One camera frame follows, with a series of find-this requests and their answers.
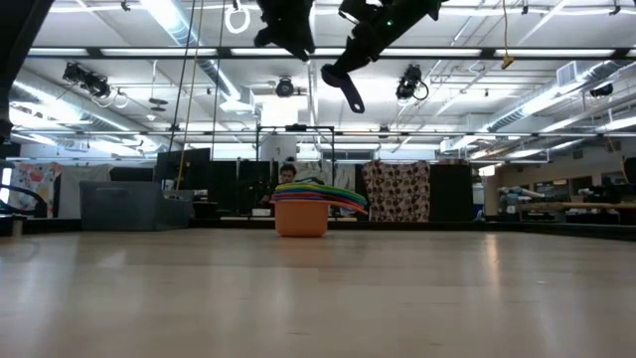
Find black overhead frame beam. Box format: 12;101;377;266
27;46;636;62

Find teal measuring cup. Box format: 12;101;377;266
272;188;369;208

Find orange measuring cup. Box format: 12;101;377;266
270;197;370;239

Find white ceiling air vent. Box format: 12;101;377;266
556;61;578;89

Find yellow hanging cable with hook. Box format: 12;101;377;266
500;0;516;71

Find black partition panel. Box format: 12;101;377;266
428;163;474;223

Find person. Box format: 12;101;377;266
260;162;299;208

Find black distant rig frame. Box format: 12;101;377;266
255;124;336;220

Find black white graphic cloth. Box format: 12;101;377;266
297;161;357;218

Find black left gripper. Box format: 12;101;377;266
252;0;317;63

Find black table frame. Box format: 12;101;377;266
22;217;636;244

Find black ceiling device cluster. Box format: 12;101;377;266
62;62;113;99

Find red measuring cup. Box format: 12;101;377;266
270;194;370;213

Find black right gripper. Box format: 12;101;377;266
333;0;446;77

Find plain grey cloth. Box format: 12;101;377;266
59;163;114;198

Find brown circle patterned cloth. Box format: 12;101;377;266
361;159;431;224

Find round black ceiling spotlight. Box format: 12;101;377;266
274;76;296;98

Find white cable loop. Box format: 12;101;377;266
224;2;252;35

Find colourful floral cloth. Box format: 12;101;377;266
9;161;65;197

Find blue measuring cup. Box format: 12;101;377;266
271;191;369;210

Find yellow measuring cup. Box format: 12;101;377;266
273;186;368;206

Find black screen panel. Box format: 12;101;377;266
155;147;213;193

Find black ceiling camera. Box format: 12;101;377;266
396;63;430;102

